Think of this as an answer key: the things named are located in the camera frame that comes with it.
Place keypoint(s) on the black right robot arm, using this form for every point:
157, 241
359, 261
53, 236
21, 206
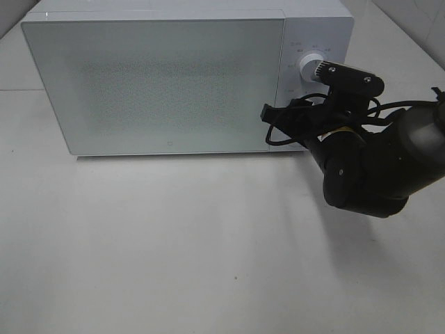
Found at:
373, 156

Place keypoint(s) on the upper white power knob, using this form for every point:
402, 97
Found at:
308, 64

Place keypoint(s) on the white microwave door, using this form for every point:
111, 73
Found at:
162, 87

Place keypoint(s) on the white microwave oven body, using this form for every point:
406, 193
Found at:
321, 26

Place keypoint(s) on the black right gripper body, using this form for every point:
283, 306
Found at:
330, 121

